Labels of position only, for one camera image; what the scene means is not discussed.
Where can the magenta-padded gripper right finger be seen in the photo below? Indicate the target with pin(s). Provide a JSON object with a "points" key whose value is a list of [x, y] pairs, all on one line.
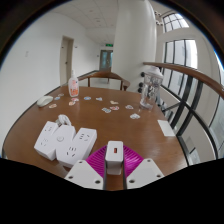
{"points": [[143, 172]]}

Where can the white computer mouse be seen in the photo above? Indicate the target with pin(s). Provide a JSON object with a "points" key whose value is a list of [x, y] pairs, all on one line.
{"points": [[44, 101]]}

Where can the beige wall door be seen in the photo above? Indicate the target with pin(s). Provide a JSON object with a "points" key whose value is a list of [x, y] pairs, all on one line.
{"points": [[66, 61]]}

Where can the small arched black-framed window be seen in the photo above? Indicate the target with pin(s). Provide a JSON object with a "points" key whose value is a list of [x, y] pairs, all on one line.
{"points": [[175, 21]]}

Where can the small colourful sticker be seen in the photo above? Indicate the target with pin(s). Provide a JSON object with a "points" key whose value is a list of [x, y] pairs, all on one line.
{"points": [[135, 116], [61, 95], [114, 102], [106, 110], [57, 98], [52, 106], [114, 108], [75, 99], [99, 99], [71, 103], [87, 98], [129, 107]]}

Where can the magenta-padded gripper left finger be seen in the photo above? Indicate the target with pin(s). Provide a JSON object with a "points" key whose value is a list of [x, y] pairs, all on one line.
{"points": [[85, 173]]}

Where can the wide black-framed window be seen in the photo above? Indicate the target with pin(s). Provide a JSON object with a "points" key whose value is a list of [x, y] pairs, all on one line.
{"points": [[220, 113]]}

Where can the green exit sign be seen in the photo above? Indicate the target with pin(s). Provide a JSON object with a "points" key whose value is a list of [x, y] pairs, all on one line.
{"points": [[109, 44]]}

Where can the white paper card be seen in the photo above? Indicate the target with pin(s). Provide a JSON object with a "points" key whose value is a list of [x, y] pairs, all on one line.
{"points": [[166, 128]]}

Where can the white power strip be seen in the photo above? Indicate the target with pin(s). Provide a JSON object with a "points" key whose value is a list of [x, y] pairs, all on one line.
{"points": [[65, 143]]}

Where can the brown wooden chair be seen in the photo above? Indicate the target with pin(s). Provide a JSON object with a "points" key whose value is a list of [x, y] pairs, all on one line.
{"points": [[103, 74]]}

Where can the white hand sanitizer bottle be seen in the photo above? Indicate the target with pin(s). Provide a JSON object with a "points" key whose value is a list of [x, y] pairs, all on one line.
{"points": [[73, 87]]}

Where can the white security camera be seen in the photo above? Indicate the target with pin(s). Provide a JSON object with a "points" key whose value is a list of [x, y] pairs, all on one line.
{"points": [[159, 21], [157, 13]]}

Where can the glazed double door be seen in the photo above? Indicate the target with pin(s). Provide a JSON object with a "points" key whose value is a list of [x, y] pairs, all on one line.
{"points": [[106, 60]]}

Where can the wooden-topped black railing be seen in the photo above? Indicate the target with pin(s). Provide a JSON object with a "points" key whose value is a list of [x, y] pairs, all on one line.
{"points": [[193, 75]]}

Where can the tall black-framed window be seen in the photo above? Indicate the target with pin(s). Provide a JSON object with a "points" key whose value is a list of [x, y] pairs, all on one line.
{"points": [[180, 63]]}

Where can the white charger block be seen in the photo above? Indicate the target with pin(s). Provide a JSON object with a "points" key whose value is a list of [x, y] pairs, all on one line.
{"points": [[114, 160]]}

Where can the clear plastic water bottle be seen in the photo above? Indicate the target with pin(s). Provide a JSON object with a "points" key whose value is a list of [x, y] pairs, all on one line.
{"points": [[150, 90]]}

